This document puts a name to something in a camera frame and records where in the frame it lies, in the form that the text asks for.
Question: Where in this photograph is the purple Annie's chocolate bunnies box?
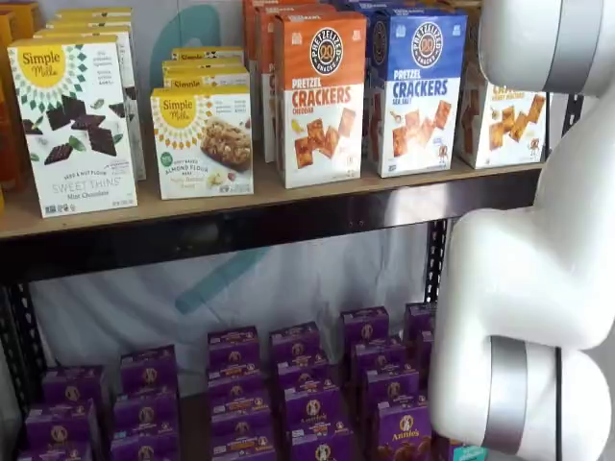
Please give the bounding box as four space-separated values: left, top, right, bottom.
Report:
339 308 391 343
363 368 423 415
352 337 408 374
373 409 434 461

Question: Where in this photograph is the wooden metal shelf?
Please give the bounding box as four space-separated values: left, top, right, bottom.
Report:
0 93 586 461

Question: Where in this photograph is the wooden shelf board under cracker boxes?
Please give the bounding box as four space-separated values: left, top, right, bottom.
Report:
0 159 548 240

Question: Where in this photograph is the orange cheddar pretzel crackers box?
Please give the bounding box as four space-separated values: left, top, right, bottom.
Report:
272 9 370 190
241 0 302 141
253 3 338 165

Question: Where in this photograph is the Simple Mills almond bars box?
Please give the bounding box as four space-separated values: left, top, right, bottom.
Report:
160 56 247 69
148 85 256 202
160 64 252 91
170 45 246 61

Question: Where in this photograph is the purple Annie's hidden veggies box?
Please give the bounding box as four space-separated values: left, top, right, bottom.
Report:
212 431 279 461
207 328 261 370
207 366 265 402
209 398 272 436

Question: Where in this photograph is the purple Annie's box teal band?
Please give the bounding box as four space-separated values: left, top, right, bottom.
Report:
415 330 437 374
402 302 439 346
434 431 488 461

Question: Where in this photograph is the blue sea salt pretzel crackers box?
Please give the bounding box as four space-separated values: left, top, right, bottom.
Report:
332 0 463 16
366 6 470 180

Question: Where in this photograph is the Simple Mills sweet thins box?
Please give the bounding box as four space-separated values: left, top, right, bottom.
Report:
52 6 135 23
6 35 141 220
44 17 138 87
31 27 148 182

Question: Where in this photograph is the purple Annie's snack box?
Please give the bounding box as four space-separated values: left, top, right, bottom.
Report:
40 366 108 405
16 439 93 461
118 344 180 396
109 432 181 461
25 400 98 443
112 391 181 437

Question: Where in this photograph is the yellow white pretzel crackers box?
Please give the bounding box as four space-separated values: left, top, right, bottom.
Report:
455 7 550 171

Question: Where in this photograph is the orange snack box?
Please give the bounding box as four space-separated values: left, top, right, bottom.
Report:
0 12 30 194
0 0 43 42

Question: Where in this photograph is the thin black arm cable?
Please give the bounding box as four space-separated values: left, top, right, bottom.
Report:
554 344 565 461

